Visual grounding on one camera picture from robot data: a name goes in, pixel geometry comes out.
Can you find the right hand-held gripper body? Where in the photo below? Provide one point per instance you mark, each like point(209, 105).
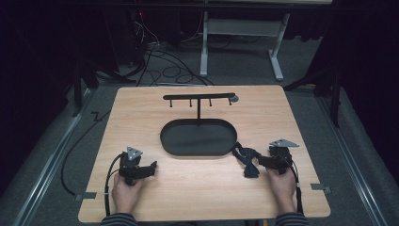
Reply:
point(278, 157)

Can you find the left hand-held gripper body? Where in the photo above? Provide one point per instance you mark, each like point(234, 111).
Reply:
point(129, 163)

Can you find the person's left hand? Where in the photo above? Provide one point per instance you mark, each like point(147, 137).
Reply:
point(125, 196)

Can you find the person's right hand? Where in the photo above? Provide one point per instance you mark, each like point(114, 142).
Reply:
point(282, 188)

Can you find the black hook rack with tray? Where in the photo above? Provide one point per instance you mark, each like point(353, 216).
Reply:
point(198, 137)

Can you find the grey tape piece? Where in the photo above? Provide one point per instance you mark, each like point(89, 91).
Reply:
point(320, 187)

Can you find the small grey round object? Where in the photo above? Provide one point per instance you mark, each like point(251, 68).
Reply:
point(234, 99)

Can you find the black metal stand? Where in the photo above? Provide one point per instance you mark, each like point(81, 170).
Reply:
point(336, 100)
point(77, 91)

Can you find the metal floor rail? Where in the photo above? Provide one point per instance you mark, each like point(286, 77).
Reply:
point(354, 163)
point(47, 166)

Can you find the white metal desk frame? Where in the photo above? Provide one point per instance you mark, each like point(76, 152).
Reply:
point(241, 27)

